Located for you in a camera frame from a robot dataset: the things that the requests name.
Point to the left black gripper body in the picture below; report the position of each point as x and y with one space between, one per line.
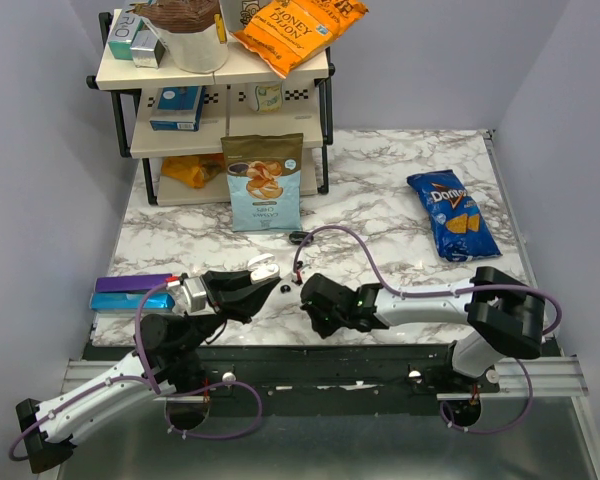
218 302

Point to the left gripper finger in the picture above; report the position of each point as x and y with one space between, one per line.
256 295
242 277

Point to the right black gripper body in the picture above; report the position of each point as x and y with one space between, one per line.
325 323

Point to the white earbud charging case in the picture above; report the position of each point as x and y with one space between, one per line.
263 267

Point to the black marbled charging case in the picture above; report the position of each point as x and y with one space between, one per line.
297 237

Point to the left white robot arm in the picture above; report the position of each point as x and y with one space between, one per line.
173 319

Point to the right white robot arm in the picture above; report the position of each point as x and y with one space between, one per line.
507 317

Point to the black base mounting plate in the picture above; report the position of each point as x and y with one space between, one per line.
324 380

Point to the purple box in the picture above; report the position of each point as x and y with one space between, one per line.
130 283

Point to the cassava chips bag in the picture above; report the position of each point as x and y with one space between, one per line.
264 178

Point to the orange snack bag bottom shelf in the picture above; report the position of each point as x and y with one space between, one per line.
194 171

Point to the shiny blue box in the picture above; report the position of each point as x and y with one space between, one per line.
125 302

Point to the blue doritos bag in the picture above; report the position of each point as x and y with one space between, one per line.
459 230

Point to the black and cream shelf rack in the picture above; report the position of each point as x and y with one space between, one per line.
307 108

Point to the blue box on shelf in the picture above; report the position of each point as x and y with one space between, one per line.
178 109

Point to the white cup on shelf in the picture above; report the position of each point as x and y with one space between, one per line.
264 97

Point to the silver small box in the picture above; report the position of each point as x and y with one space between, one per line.
146 50

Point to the white and brown paper bag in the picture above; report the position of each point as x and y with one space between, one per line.
192 31

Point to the orange honey dijon chip bag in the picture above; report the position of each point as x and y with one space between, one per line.
286 34

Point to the white carton top shelf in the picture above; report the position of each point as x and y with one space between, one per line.
238 13

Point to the teal RO box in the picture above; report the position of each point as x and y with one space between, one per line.
124 29

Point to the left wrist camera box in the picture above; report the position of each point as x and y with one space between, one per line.
195 295

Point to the aluminium rail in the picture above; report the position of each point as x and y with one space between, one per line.
551 377

